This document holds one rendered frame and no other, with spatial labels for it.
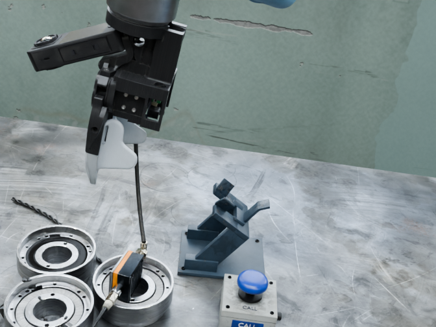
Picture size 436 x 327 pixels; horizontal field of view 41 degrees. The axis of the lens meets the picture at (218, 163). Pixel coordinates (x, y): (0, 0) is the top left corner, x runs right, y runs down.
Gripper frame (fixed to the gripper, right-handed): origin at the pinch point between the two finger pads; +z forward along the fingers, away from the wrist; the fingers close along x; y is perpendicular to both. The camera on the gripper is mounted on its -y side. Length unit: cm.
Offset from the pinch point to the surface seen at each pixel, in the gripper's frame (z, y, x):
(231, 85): 49, 23, 156
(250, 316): 10.9, 23.7, -8.1
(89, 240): 14.6, 0.8, 2.8
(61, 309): 16.5, 0.8, -9.0
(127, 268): 10.0, 7.4, -6.0
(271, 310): 10.1, 26.3, -6.9
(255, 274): 7.5, 23.3, -3.9
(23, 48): 57, -62, 155
